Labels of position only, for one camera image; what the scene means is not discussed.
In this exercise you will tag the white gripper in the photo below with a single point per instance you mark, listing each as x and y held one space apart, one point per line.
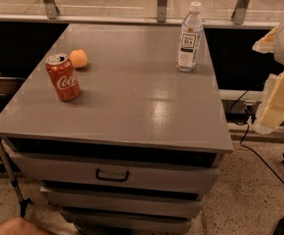
270 112

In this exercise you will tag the red coke can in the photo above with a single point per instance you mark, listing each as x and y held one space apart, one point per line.
63 77

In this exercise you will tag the metal window railing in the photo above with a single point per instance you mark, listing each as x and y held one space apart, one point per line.
215 13

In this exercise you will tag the clear water bottle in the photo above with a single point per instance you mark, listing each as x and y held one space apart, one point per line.
190 37

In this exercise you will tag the grey drawer cabinet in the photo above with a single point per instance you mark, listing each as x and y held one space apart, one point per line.
135 112

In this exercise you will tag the orange fruit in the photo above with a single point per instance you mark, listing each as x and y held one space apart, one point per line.
78 58

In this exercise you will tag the metal tripod leg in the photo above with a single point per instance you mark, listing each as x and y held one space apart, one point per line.
23 203

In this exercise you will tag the person's knee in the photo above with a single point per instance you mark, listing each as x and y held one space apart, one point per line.
21 226

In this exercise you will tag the black drawer handle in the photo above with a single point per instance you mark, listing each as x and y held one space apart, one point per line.
111 176

